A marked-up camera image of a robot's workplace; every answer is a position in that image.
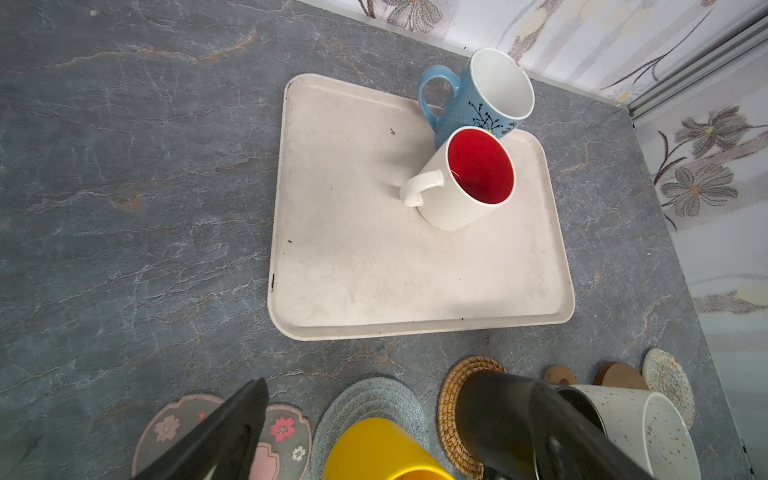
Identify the yellow mug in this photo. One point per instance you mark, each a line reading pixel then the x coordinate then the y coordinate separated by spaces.
pixel 378 448

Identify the woven rattan round coaster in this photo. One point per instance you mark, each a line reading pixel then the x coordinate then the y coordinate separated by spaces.
pixel 452 445

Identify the beige plastic tray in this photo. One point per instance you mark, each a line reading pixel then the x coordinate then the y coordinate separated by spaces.
pixel 349 260

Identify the grey blue round coaster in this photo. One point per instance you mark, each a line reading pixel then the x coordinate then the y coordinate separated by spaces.
pixel 374 397

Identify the brown paw shaped coaster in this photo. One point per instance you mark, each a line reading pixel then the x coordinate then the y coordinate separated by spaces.
pixel 560 375

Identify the pink flower coaster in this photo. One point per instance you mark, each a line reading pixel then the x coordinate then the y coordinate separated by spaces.
pixel 283 450

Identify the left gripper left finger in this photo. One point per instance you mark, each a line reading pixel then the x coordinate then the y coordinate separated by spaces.
pixel 203 437

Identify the brown round wooden coaster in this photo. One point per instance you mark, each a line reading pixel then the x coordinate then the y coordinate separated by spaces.
pixel 620 375

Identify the blue patterned mug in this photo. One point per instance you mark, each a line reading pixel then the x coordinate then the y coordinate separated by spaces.
pixel 492 93

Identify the white colourful stitched coaster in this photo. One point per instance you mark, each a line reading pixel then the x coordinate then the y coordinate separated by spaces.
pixel 663 373

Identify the white speckled mug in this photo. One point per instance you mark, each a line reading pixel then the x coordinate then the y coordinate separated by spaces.
pixel 645 425

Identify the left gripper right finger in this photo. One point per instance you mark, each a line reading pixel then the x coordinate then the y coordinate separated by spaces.
pixel 567 446

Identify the black mug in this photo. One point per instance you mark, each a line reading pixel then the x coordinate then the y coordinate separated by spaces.
pixel 493 422

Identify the white mug red inside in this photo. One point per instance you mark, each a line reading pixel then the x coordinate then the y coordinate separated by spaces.
pixel 468 177

